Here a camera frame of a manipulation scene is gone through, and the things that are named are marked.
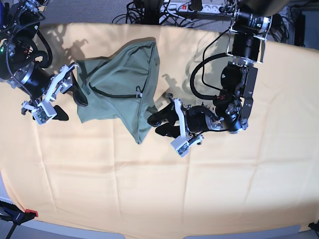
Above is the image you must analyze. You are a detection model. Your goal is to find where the black cable bundle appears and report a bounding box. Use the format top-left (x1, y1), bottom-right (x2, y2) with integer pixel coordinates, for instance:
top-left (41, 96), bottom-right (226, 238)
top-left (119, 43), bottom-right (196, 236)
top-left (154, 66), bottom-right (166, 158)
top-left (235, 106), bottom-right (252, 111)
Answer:
top-left (109, 0), bottom-right (195, 27)

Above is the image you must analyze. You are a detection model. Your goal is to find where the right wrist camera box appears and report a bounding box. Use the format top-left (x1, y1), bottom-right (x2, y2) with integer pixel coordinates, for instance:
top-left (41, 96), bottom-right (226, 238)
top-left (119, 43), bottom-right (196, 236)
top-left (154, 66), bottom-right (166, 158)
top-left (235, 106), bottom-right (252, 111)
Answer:
top-left (31, 101), bottom-right (57, 125)

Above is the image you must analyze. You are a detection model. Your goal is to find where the blue and red clamp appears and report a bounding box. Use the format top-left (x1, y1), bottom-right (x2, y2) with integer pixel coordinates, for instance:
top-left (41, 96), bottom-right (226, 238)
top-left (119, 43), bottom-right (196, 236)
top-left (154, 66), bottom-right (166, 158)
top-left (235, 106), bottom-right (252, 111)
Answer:
top-left (0, 201), bottom-right (38, 239)

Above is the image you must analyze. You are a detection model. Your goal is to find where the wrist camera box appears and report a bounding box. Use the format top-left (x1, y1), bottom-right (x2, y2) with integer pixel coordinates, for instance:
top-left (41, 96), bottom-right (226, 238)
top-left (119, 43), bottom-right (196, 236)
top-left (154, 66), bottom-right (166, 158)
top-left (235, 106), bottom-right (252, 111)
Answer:
top-left (170, 135), bottom-right (190, 157)
top-left (31, 101), bottom-right (57, 125)

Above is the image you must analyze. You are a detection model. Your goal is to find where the black box on floor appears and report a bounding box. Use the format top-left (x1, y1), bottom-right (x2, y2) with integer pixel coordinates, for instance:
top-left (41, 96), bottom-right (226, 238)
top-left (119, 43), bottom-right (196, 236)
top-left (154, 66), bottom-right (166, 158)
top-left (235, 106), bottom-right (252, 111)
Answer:
top-left (294, 12), bottom-right (306, 47)

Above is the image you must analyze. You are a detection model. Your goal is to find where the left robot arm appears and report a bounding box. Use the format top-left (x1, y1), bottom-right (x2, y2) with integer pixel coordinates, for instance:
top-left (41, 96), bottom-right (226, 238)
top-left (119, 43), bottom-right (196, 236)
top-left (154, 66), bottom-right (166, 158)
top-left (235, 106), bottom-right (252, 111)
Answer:
top-left (147, 0), bottom-right (287, 149)

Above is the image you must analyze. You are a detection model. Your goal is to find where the white power strip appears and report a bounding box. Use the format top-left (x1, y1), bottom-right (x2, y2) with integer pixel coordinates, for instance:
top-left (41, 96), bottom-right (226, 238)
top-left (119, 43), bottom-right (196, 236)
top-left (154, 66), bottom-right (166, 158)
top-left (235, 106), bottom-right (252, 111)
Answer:
top-left (160, 1), bottom-right (225, 14)

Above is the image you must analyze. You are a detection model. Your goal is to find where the green T-shirt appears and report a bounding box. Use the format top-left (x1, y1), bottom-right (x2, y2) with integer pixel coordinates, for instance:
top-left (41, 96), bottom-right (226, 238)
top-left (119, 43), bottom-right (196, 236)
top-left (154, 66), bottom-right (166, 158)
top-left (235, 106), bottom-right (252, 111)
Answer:
top-left (76, 37), bottom-right (160, 144)

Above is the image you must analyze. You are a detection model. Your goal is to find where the black clamp at right edge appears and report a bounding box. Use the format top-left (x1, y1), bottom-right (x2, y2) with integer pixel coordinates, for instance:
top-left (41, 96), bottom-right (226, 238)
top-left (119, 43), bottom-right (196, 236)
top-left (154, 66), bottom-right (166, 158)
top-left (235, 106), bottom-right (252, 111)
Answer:
top-left (308, 222), bottom-right (319, 233)

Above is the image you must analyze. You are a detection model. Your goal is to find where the yellow tablecloth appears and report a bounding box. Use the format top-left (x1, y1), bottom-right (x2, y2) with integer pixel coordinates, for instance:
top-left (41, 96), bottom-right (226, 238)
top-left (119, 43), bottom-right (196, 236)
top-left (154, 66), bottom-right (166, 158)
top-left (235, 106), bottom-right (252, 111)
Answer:
top-left (0, 22), bottom-right (319, 239)

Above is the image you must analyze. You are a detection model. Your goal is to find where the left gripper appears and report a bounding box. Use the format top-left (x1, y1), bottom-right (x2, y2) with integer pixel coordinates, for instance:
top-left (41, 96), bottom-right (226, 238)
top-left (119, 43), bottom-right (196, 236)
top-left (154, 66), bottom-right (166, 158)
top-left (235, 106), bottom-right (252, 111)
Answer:
top-left (147, 93), bottom-right (214, 147)

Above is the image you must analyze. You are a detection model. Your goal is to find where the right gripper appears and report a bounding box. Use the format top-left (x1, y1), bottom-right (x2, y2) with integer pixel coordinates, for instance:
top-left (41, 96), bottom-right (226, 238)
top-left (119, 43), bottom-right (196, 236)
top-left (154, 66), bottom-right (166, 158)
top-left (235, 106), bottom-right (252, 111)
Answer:
top-left (21, 64), bottom-right (88, 121)

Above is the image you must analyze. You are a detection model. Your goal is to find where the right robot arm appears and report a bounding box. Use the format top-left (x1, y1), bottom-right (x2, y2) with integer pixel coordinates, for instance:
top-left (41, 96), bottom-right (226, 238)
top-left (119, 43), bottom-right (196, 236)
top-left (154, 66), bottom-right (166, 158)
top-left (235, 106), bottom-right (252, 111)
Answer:
top-left (0, 0), bottom-right (88, 125)

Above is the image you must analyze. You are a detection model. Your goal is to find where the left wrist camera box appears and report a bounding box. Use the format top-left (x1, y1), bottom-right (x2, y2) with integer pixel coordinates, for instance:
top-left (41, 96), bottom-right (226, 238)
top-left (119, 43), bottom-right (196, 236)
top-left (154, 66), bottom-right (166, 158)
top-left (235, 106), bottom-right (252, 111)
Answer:
top-left (170, 135), bottom-right (190, 157)

